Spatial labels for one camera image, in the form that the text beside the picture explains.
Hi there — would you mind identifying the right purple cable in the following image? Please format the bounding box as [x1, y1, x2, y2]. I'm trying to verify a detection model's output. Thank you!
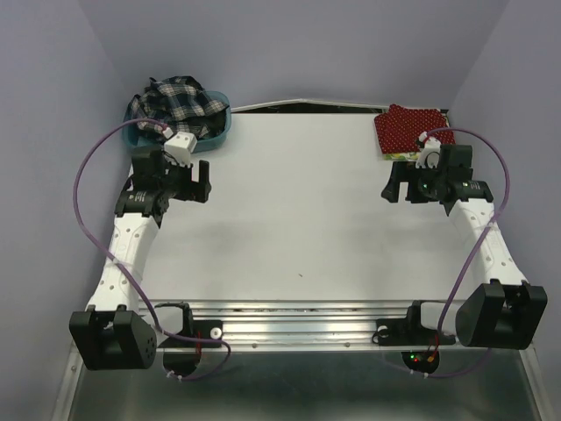
[383, 127, 510, 380]

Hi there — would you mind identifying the purple cable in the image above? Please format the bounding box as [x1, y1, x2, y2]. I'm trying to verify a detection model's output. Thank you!
[72, 117, 232, 382]
[383, 127, 510, 380]

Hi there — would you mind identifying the red polka dot folded skirt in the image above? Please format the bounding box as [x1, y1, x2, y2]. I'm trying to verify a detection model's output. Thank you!
[373, 104, 448, 154]

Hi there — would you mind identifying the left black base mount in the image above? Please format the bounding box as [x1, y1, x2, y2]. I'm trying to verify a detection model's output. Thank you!
[154, 302, 224, 353]

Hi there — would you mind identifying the lemon print folded skirt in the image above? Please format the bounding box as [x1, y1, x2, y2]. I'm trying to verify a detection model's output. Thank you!
[382, 152, 420, 161]

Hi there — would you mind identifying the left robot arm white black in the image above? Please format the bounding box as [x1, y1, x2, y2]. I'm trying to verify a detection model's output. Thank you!
[69, 146, 211, 370]

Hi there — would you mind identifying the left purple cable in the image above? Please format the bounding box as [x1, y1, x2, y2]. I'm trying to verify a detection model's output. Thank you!
[72, 117, 232, 382]

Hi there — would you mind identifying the navy plaid skirt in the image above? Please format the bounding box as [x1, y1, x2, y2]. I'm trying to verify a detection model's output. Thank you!
[127, 75, 230, 142]

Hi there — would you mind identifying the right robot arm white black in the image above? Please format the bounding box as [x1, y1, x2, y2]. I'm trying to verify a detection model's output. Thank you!
[378, 145, 548, 350]

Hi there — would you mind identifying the aluminium rail frame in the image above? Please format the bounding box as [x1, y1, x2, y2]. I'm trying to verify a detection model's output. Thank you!
[53, 301, 556, 420]

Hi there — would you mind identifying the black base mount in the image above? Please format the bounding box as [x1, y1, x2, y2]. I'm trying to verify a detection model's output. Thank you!
[154, 302, 224, 353]
[372, 300, 456, 346]

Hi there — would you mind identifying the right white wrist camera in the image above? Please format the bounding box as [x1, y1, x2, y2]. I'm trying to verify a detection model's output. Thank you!
[415, 132, 441, 169]

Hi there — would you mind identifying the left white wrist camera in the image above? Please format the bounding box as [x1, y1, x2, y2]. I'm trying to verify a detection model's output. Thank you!
[164, 132, 197, 168]

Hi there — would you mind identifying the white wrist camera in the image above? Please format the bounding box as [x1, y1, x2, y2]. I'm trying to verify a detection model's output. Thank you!
[164, 132, 197, 168]
[415, 132, 441, 169]

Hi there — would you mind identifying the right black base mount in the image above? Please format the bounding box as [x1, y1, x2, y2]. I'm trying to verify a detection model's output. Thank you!
[372, 300, 456, 346]

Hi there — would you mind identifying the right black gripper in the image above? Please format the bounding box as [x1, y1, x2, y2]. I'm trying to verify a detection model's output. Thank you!
[380, 161, 446, 203]

